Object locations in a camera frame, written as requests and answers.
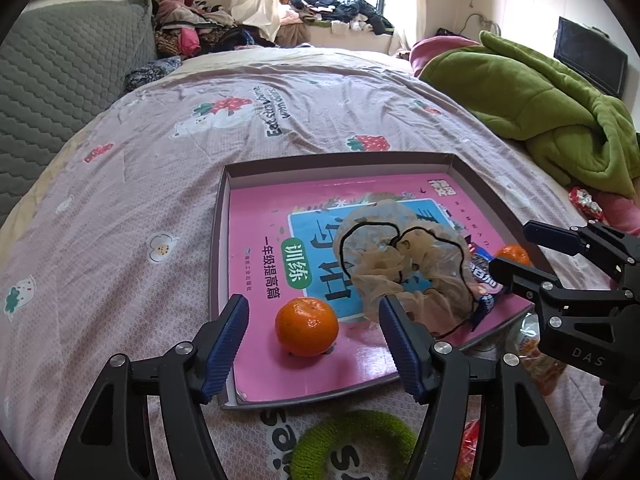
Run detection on red clear-wrapped snack bag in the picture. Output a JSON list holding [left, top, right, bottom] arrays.
[[505, 312, 568, 396]]

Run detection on blue white snack bag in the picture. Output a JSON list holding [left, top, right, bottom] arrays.
[[452, 417, 483, 480]]

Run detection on dark floral cloth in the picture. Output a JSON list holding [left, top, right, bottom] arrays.
[[125, 57, 182, 92]]

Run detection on grey quilted headboard cover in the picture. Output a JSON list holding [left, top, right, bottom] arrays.
[[0, 0, 158, 221]]

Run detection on white wall cable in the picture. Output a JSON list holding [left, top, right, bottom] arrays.
[[460, 12, 501, 36]]

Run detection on pink strawberry printed bedsheet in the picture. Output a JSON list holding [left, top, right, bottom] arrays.
[[0, 47, 640, 480]]

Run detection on red white candy wrapper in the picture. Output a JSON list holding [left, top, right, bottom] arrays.
[[569, 186, 608, 221]]

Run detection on orange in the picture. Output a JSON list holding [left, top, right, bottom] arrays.
[[495, 245, 531, 267], [275, 297, 340, 357]]

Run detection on pink workbook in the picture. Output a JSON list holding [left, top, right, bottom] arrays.
[[227, 176, 536, 403]]

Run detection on dark clothes on windowsill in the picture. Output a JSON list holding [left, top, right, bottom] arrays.
[[280, 0, 396, 36]]

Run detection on cream sheer scrunchie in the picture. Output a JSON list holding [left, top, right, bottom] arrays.
[[332, 200, 481, 338]]

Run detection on grey cardboard tray box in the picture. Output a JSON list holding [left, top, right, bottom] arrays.
[[209, 151, 566, 411]]

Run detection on pile of clothes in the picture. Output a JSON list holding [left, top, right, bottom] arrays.
[[152, 0, 281, 58]]

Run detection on green fuzzy ring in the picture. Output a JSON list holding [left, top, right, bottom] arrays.
[[291, 410, 418, 480]]

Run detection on black television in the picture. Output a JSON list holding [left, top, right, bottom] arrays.
[[553, 16, 629, 100]]

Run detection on green fleece blanket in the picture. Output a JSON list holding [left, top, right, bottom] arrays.
[[419, 30, 640, 198]]

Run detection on dark pink blanket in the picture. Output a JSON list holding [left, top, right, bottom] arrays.
[[410, 35, 483, 78]]

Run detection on blue cookie packet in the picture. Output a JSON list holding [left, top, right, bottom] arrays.
[[462, 237, 501, 331]]

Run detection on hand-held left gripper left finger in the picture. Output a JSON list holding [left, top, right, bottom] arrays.
[[54, 294, 250, 480]]

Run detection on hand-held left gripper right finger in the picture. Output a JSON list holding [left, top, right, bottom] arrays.
[[378, 296, 566, 480]]

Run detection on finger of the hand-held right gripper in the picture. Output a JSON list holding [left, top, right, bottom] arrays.
[[523, 220, 640, 286], [489, 256, 637, 322]]

